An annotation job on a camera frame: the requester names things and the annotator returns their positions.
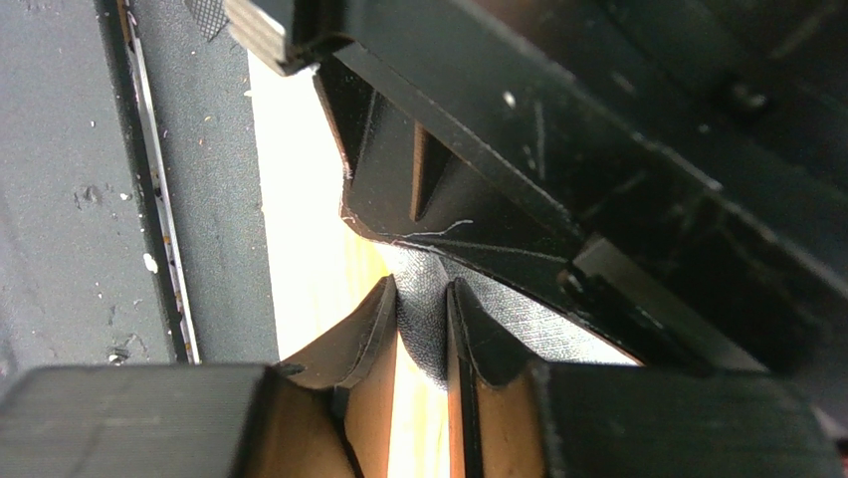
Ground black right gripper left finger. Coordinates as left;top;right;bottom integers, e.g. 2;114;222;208
238;276;399;477

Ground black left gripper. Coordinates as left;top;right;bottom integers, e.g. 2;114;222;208
219;1;847;423

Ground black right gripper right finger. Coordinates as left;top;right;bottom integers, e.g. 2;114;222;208
446;279;547;477

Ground light grey cloth napkin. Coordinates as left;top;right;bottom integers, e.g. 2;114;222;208
378;245;635;387

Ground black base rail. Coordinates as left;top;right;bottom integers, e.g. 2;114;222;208
1;1;278;388

